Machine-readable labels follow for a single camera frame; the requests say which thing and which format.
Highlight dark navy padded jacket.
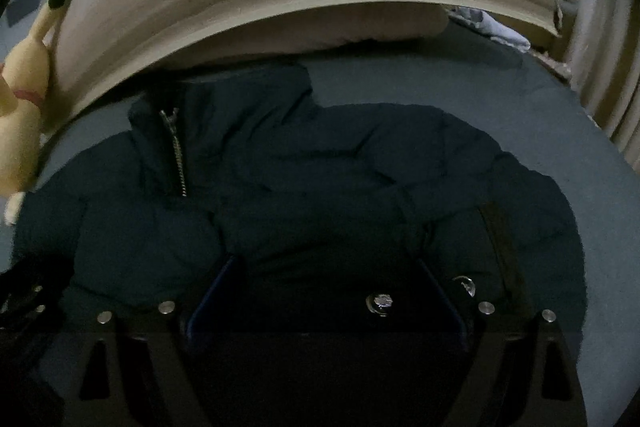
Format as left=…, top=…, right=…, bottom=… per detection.
left=10, top=62, right=588, bottom=427

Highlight white crumpled cloth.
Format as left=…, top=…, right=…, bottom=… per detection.
left=447, top=6, right=532, bottom=52

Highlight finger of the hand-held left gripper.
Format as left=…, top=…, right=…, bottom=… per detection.
left=0, top=264, right=66, bottom=335

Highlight beige curtain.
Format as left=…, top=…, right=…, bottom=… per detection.
left=500, top=0, right=640, bottom=152

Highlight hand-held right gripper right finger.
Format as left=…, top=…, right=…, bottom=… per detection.
left=415, top=257, right=588, bottom=427

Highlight brown pillow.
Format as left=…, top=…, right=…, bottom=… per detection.
left=165, top=4, right=451, bottom=70

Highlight yellow plush toy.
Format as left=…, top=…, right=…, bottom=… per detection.
left=0, top=0, right=76, bottom=228

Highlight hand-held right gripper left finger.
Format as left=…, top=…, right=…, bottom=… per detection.
left=62, top=254, right=246, bottom=427

